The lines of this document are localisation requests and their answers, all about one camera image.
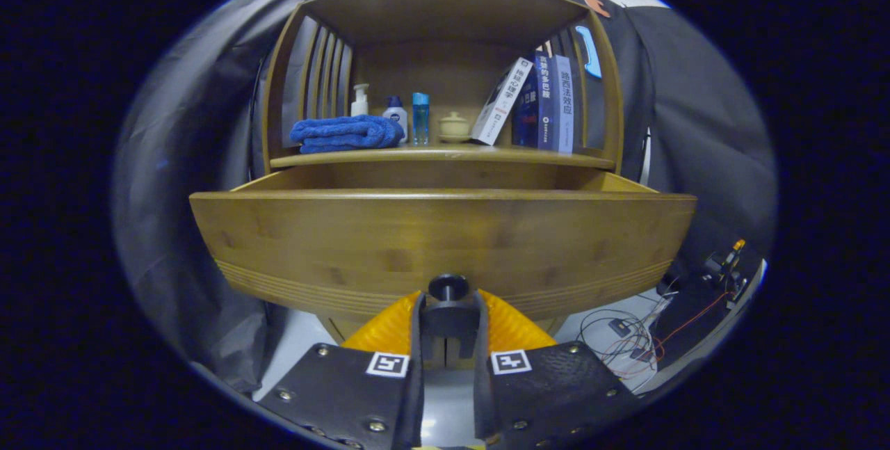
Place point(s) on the black device with orange tip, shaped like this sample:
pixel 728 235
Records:
pixel 695 318

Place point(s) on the wooden drawer with black knob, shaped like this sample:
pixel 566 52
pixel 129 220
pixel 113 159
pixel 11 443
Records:
pixel 417 234

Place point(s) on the wooden cabinet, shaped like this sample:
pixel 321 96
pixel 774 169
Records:
pixel 431 67

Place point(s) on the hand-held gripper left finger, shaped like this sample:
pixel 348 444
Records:
pixel 417 380

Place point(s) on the white book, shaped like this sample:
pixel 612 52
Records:
pixel 502 102

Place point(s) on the wooden countertop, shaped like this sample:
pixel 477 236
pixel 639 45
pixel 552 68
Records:
pixel 487 154

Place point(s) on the pale blue book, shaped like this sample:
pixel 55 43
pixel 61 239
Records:
pixel 564 106

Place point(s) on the dark blue book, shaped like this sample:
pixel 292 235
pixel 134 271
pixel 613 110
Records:
pixel 544 106

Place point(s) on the cream lidded teacup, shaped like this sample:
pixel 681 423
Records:
pixel 455 128

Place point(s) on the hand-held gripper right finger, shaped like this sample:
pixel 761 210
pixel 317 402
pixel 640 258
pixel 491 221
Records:
pixel 481 380

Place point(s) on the blue glass bottle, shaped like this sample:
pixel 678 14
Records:
pixel 421 119

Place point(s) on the blue folded towel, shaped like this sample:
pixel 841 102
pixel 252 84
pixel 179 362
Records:
pixel 348 133

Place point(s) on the white bottle with blue cap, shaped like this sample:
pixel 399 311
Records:
pixel 396 115

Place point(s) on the white pump bottle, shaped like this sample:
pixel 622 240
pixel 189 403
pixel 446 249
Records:
pixel 359 106

